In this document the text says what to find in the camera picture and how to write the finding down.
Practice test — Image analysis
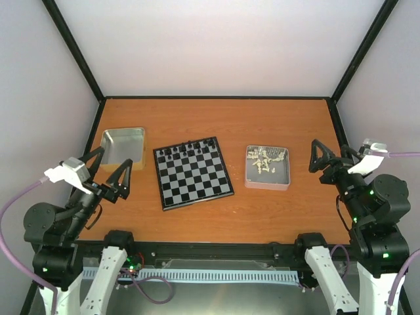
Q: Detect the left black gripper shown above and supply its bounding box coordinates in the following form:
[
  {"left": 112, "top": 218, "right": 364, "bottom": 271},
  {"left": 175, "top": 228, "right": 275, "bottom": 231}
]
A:
[{"left": 65, "top": 144, "right": 135, "bottom": 238}]

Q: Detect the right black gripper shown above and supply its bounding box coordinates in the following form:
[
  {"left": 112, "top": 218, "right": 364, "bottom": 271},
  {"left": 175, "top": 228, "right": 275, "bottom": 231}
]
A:
[{"left": 308, "top": 137, "right": 368, "bottom": 222}]

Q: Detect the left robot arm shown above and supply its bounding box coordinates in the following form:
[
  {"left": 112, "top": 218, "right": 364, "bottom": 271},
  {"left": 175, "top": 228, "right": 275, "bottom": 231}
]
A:
[{"left": 24, "top": 146, "right": 137, "bottom": 314}]

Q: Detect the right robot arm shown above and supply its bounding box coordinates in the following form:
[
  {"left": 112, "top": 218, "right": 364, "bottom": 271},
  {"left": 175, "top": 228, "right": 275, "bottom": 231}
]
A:
[{"left": 308, "top": 139, "right": 411, "bottom": 314}]

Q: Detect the pink tin with white pieces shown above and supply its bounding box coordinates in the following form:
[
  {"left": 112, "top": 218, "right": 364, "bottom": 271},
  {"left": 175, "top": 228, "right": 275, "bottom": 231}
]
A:
[{"left": 245, "top": 145, "right": 291, "bottom": 191}]

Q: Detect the black chess piece set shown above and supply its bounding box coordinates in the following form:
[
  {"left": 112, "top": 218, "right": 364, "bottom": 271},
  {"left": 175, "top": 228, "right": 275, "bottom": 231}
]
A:
[{"left": 154, "top": 136, "right": 219, "bottom": 163}]

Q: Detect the empty silver metal tin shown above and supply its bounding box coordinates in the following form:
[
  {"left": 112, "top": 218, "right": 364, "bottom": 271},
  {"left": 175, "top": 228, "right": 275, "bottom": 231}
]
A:
[{"left": 100, "top": 127, "right": 146, "bottom": 173}]

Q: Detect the black and silver chessboard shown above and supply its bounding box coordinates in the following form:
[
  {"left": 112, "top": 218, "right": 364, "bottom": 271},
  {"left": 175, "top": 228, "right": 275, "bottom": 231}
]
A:
[{"left": 153, "top": 140, "right": 234, "bottom": 211}]

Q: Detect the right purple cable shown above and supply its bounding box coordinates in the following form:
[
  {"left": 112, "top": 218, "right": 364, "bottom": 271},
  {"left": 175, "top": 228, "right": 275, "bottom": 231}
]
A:
[{"left": 383, "top": 151, "right": 420, "bottom": 160}]

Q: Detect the light blue cable duct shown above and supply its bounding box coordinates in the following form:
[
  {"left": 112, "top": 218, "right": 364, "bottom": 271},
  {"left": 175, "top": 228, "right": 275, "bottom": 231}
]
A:
[{"left": 81, "top": 266, "right": 301, "bottom": 285}]

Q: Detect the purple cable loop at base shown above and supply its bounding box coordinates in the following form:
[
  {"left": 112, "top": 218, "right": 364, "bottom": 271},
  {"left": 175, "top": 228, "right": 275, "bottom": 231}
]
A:
[{"left": 114, "top": 267, "right": 174, "bottom": 305}]

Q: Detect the black frame post right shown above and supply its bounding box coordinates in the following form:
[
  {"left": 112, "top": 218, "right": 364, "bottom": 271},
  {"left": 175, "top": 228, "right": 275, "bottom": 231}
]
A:
[{"left": 330, "top": 0, "right": 399, "bottom": 105}]

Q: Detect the black frame post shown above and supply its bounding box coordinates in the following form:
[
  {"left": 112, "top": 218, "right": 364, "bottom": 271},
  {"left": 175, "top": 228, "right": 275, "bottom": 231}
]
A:
[
  {"left": 41, "top": 0, "right": 105, "bottom": 102},
  {"left": 330, "top": 0, "right": 399, "bottom": 105}
]

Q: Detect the black frame post left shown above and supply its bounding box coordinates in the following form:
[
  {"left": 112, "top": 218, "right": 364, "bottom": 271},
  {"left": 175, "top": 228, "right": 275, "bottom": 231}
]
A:
[{"left": 41, "top": 0, "right": 105, "bottom": 102}]

